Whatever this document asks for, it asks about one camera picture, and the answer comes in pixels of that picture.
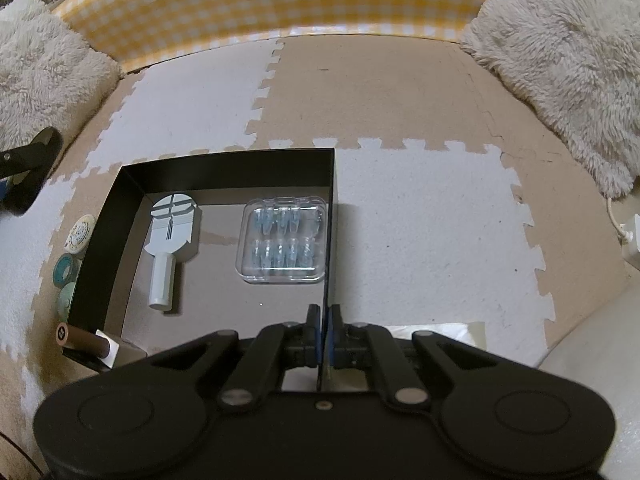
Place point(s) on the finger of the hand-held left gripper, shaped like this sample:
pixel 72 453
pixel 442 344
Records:
pixel 35 160

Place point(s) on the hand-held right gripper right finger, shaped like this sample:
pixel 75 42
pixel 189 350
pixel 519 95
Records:
pixel 331 342

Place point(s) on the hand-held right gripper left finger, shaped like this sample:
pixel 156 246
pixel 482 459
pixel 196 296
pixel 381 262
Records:
pixel 316 342

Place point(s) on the round white tin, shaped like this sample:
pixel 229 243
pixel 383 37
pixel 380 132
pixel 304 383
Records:
pixel 80 232

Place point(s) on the clear plastic case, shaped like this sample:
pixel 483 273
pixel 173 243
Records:
pixel 282 240

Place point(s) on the teal tape roll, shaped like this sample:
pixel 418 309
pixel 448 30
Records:
pixel 61 271

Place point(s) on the round green tin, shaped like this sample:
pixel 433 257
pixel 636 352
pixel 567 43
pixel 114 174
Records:
pixel 65 297

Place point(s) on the brown lipstick tube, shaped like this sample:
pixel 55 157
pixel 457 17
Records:
pixel 82 339

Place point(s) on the black cardboard box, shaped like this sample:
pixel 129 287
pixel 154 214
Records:
pixel 225 172

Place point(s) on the white cube charger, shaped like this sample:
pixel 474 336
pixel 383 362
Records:
pixel 122 350

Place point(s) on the white fluffy pillow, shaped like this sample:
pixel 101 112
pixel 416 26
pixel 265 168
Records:
pixel 45 70
pixel 565 60

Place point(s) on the beige white foam puzzle mat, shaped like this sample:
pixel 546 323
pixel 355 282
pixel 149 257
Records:
pixel 425 210

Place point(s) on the yellow checked bed sheet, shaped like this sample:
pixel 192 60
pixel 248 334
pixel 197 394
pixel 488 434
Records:
pixel 250 0

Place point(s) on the person's light trouser leg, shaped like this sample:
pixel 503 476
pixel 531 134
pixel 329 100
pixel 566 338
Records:
pixel 600 350

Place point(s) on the white power strip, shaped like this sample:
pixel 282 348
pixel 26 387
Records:
pixel 632 245

